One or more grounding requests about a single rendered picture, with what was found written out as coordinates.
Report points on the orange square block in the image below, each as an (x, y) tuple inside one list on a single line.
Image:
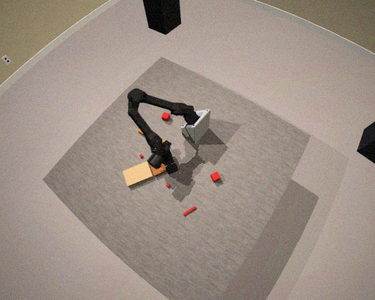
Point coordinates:
[(159, 171)]

